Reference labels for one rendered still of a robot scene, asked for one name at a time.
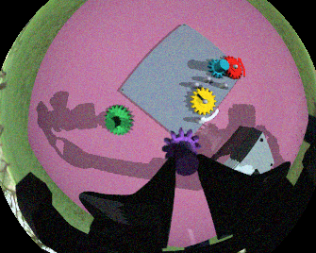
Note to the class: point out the red gear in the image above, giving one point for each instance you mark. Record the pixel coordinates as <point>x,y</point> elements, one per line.
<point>235,73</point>

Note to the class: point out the teal gear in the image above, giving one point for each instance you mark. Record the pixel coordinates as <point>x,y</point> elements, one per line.
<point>218,68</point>

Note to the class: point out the purple gear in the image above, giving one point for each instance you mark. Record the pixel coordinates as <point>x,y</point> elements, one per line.
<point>183,148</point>

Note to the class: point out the yellow gear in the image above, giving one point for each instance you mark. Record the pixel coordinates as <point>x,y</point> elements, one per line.
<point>197,103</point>

